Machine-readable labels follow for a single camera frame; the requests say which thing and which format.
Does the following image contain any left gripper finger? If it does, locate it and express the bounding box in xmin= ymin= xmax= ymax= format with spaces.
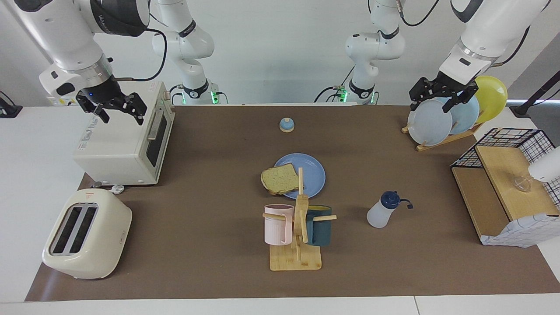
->
xmin=409 ymin=78 xmax=440 ymax=103
xmin=442 ymin=84 xmax=478 ymax=113

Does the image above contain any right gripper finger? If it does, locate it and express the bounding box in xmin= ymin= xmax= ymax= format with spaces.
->
xmin=115 ymin=93 xmax=147 ymax=126
xmin=75 ymin=93 xmax=110 ymax=124

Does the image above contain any squeeze bottle with navy cap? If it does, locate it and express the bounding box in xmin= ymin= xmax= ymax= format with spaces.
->
xmin=367 ymin=191 xmax=414 ymax=229

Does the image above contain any slice of bread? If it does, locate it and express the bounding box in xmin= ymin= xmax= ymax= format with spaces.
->
xmin=261 ymin=163 xmax=301 ymax=196

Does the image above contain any light blue plate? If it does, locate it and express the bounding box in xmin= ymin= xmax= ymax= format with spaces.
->
xmin=437 ymin=94 xmax=480 ymax=135

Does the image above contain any pale grey plate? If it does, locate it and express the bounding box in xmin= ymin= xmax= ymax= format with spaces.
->
xmin=407 ymin=98 xmax=453 ymax=146

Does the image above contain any yellow plate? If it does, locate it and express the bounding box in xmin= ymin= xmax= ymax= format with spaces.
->
xmin=475 ymin=76 xmax=508 ymax=124

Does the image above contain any wooden plate rack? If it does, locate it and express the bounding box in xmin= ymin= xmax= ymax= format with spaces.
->
xmin=402 ymin=122 xmax=484 ymax=152

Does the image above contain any blue round plate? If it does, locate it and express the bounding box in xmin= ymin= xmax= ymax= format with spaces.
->
xmin=274 ymin=153 xmax=326 ymax=200

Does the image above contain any white toaster oven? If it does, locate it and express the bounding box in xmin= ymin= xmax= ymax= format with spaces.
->
xmin=73 ymin=80 xmax=175 ymax=186

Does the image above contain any black stand base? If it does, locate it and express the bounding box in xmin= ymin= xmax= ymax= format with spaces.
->
xmin=0 ymin=91 xmax=23 ymax=119

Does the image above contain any wooden two-level shelf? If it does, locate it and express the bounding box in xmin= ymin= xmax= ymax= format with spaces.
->
xmin=451 ymin=145 xmax=560 ymax=245

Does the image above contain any white rounded device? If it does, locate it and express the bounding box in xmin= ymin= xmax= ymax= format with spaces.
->
xmin=527 ymin=147 xmax=560 ymax=183

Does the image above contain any brown table mat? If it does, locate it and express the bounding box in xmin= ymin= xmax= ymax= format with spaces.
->
xmin=25 ymin=105 xmax=560 ymax=301

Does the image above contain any cream two-slot toaster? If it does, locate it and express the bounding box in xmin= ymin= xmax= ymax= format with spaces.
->
xmin=42 ymin=188 xmax=133 ymax=280

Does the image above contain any white checkered cloth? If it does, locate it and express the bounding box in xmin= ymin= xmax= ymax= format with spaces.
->
xmin=480 ymin=213 xmax=560 ymax=249

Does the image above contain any dark teal mug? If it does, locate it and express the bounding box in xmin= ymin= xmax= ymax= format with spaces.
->
xmin=305 ymin=205 xmax=333 ymax=246

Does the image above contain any pink mug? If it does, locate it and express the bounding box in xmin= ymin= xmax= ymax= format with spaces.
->
xmin=264 ymin=204 xmax=294 ymax=246

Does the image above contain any wooden mug tree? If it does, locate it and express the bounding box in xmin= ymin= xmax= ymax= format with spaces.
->
xmin=262 ymin=167 xmax=337 ymax=271

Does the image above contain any black base cable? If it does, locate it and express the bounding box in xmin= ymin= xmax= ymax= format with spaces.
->
xmin=314 ymin=66 xmax=356 ymax=104
xmin=168 ymin=84 xmax=186 ymax=105

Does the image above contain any black wire basket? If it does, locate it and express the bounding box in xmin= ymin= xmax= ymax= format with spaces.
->
xmin=451 ymin=128 xmax=560 ymax=208

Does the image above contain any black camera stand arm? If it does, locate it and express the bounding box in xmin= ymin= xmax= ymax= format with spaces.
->
xmin=510 ymin=70 xmax=560 ymax=117

